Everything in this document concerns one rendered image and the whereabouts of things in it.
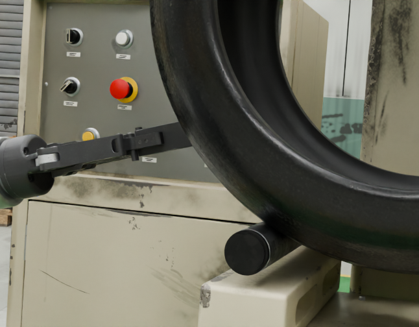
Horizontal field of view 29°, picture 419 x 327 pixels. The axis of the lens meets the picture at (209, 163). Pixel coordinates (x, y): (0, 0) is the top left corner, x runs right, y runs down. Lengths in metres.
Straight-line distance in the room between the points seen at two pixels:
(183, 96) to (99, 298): 0.87
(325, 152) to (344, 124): 8.73
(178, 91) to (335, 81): 9.04
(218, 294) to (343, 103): 8.99
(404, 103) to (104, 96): 0.72
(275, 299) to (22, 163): 0.35
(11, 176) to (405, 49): 0.54
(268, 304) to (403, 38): 0.48
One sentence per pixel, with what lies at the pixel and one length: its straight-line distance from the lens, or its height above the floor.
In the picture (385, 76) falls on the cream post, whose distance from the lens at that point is 1.14.
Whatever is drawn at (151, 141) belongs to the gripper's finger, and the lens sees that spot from 0.92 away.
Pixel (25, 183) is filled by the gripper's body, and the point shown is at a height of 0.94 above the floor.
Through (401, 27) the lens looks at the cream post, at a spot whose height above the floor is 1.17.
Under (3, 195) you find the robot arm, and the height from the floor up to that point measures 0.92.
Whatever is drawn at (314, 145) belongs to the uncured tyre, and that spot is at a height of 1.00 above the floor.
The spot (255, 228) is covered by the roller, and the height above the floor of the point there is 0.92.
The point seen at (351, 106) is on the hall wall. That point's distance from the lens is 9.76.
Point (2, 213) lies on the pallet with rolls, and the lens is 7.19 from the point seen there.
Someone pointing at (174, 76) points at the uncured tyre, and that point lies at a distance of 0.82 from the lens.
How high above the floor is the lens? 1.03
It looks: 3 degrees down
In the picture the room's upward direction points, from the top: 4 degrees clockwise
